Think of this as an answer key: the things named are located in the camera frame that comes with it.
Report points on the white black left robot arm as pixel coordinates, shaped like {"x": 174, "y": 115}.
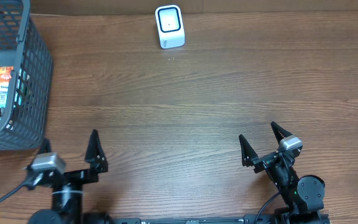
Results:
{"x": 65, "y": 208}

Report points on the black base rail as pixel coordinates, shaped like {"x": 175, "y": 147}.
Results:
{"x": 191, "y": 221}

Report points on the orange tissue packet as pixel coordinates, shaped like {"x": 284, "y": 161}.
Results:
{"x": 5, "y": 77}

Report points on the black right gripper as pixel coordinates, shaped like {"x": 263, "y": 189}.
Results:
{"x": 266, "y": 159}

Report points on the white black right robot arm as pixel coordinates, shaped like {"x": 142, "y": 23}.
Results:
{"x": 299, "y": 199}

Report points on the white barcode scanner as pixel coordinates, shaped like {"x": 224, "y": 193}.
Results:
{"x": 171, "y": 32}

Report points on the grey plastic mesh basket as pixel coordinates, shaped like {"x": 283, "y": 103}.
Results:
{"x": 22, "y": 125}

